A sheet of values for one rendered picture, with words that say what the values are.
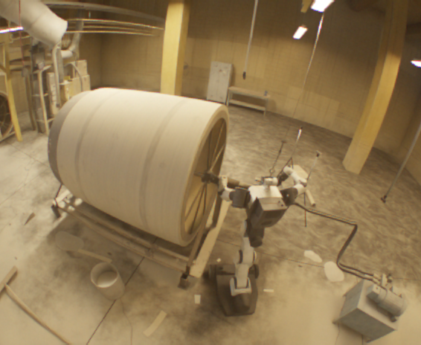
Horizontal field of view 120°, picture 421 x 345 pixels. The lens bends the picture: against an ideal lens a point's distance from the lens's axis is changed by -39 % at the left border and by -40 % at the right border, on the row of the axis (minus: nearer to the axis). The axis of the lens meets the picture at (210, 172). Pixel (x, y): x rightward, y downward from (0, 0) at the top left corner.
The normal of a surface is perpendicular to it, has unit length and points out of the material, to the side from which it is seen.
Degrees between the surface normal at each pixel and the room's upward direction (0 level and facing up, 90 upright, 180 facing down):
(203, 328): 0
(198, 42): 90
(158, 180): 63
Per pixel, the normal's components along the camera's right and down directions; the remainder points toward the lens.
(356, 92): -0.30, 0.50
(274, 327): 0.13, -0.82
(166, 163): -0.18, -0.07
